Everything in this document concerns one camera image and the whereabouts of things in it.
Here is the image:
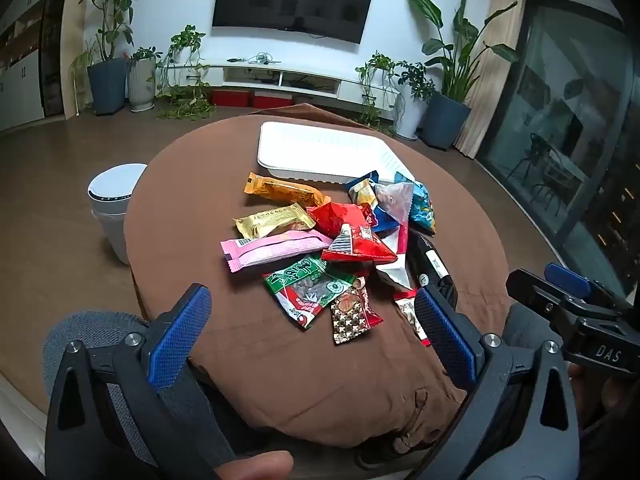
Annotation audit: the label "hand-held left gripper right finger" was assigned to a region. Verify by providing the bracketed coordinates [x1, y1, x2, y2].
[404, 285, 582, 480]

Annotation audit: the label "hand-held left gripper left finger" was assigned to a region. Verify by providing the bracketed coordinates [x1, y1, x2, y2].
[45, 283, 237, 480]

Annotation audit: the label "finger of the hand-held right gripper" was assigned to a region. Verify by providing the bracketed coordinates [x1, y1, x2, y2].
[544, 262, 628, 307]
[505, 268, 621, 342]

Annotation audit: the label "black snack packet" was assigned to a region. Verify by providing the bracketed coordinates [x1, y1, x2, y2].
[407, 229, 459, 306]

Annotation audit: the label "white and red snack packet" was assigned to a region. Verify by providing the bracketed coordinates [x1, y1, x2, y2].
[374, 222, 419, 295]

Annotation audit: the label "brown checkered snack packet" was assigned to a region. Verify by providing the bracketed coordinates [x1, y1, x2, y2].
[330, 277, 384, 345]

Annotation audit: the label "red triangular snack packet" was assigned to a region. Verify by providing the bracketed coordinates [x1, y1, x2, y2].
[321, 222, 399, 264]

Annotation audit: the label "pink snack packet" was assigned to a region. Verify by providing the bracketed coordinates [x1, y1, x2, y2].
[220, 229, 333, 273]

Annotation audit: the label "green seed snack packet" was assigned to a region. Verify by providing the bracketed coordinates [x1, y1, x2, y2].
[263, 256, 362, 331]

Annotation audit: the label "gold snack packet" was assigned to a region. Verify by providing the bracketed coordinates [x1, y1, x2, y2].
[234, 203, 317, 241]

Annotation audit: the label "white plastic tray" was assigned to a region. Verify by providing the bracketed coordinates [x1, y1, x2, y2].
[257, 121, 415, 185]

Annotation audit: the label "person's left hand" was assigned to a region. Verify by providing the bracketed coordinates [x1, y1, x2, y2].
[212, 450, 295, 480]

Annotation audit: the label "red nut snack packet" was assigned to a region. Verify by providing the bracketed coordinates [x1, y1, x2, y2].
[393, 298, 432, 348]

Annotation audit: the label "light blue snack packet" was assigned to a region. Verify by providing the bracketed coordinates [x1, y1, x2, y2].
[394, 172, 437, 236]

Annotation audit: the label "glass sliding door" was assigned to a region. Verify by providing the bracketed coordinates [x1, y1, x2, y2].
[475, 0, 640, 306]

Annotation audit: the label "clear triangular snack packet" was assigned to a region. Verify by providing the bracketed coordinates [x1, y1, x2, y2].
[373, 181, 416, 225]

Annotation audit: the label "white trash bin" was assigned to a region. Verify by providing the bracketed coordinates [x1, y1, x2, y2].
[87, 163, 148, 266]

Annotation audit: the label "blue and yellow snack packet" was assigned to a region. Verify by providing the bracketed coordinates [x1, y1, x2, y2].
[345, 171, 401, 233]

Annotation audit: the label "orange snack packet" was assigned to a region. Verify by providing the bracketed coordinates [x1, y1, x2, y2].
[243, 172, 332, 209]

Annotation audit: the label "beige curtain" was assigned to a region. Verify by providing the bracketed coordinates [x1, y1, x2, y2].
[454, 0, 527, 161]

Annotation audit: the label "small plant in white pot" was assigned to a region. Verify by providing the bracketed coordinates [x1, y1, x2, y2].
[394, 61, 437, 141]

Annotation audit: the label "broad leaf plant blue pot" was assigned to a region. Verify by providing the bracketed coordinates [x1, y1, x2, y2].
[406, 0, 521, 151]

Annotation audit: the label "red storage box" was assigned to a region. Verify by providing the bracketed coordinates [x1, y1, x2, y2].
[210, 89, 252, 108]
[252, 92, 294, 110]

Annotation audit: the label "trailing plant on cabinet end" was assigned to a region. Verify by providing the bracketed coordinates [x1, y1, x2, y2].
[355, 51, 401, 133]

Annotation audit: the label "plant in white ribbed pot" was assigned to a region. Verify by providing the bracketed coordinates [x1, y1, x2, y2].
[127, 46, 162, 113]

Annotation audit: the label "white television cabinet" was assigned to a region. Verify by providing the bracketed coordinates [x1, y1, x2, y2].
[170, 62, 401, 108]

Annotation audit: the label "tall plant in blue pot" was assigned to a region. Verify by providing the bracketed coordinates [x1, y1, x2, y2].
[82, 0, 146, 116]

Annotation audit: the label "cables on cabinet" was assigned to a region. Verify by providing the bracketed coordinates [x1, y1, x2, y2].
[227, 51, 281, 66]

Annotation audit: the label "white wall cupboard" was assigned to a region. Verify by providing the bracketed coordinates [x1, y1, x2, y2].
[0, 5, 46, 133]

